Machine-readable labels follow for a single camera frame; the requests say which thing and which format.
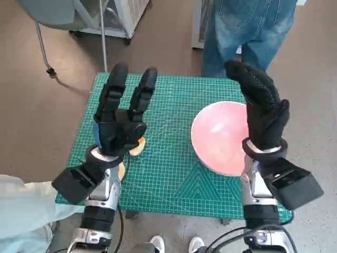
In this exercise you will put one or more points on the thin metal pole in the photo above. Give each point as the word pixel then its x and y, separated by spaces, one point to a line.
pixel 103 39

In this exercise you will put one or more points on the long braided toy bread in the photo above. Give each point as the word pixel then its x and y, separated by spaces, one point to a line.
pixel 138 150

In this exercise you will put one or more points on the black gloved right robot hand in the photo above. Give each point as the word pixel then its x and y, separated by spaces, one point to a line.
pixel 263 118

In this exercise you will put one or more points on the white robot foot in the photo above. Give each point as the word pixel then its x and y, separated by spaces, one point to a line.
pixel 196 245
pixel 158 243

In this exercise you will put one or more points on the white unit with mesh panel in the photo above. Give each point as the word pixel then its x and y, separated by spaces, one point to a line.
pixel 198 26

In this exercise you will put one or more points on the person in pale clothing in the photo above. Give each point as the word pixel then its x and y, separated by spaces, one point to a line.
pixel 21 210

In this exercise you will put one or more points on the grey chair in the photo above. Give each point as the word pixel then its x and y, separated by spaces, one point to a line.
pixel 52 13

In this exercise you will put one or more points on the dark table bracket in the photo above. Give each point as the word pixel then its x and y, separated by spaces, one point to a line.
pixel 131 214
pixel 225 222

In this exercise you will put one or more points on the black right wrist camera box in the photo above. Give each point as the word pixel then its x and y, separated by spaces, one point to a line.
pixel 295 184

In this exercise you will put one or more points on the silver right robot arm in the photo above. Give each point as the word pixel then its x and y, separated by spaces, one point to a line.
pixel 252 189

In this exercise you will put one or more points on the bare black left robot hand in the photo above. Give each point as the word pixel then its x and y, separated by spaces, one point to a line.
pixel 116 131

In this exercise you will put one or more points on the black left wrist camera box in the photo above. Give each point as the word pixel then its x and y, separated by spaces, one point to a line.
pixel 73 184

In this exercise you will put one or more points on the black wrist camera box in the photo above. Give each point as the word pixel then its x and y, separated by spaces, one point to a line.
pixel 295 184
pixel 73 184

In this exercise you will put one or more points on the white left robot foot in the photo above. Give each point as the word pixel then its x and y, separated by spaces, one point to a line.
pixel 158 243

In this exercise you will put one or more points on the white wheeled cabinet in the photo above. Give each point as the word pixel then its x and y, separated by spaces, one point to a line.
pixel 126 15

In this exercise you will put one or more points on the green cutting mat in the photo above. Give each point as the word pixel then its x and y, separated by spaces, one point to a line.
pixel 168 158

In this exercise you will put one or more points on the white right robot foot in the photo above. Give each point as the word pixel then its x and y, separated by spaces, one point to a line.
pixel 196 245

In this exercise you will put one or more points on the person in jeans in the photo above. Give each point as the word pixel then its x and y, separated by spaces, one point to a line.
pixel 250 26

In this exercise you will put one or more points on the pink bowl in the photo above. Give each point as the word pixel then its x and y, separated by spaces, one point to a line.
pixel 218 131

